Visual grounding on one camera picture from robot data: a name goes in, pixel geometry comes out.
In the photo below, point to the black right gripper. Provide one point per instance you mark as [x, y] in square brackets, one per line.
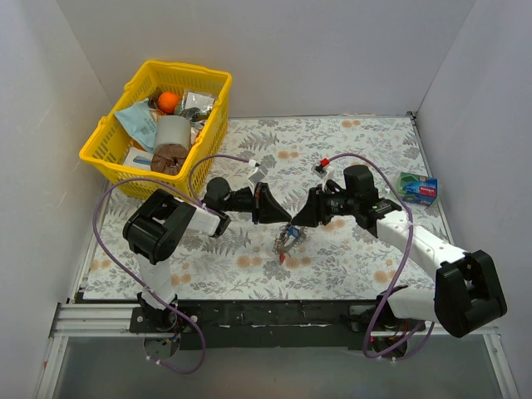
[316, 204]

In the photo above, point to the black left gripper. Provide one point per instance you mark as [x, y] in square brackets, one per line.
[257, 204]

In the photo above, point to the blue tag with key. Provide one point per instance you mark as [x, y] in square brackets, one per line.
[294, 232]

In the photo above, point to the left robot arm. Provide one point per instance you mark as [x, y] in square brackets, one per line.
[154, 231]

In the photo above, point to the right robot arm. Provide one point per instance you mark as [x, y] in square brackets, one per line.
[467, 293]

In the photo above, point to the floral table mat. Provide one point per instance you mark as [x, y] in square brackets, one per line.
[335, 261]

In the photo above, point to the blue red small box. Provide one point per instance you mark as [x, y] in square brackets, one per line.
[417, 189]

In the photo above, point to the brown round object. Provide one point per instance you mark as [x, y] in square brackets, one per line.
[169, 159]

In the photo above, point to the grey tape roll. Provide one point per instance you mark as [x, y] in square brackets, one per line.
[172, 129]

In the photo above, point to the silver foil packet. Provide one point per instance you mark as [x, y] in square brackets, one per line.
[196, 106]

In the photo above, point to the white box in basket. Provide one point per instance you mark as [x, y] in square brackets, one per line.
[138, 159]

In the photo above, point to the orange ball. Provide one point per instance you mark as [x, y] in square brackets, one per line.
[168, 101]

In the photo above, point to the light blue pouch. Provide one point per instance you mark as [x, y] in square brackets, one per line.
[140, 122]

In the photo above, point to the yellow plastic basket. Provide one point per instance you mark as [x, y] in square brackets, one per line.
[137, 144]

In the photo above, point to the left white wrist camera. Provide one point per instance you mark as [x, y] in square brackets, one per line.
[257, 173]

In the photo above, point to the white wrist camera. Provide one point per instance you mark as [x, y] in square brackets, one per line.
[257, 173]
[324, 171]

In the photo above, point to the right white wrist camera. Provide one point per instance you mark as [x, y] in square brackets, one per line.
[324, 171]

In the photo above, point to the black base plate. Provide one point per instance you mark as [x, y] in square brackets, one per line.
[280, 323]

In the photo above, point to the aluminium frame rail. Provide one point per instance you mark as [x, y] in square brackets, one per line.
[253, 349]

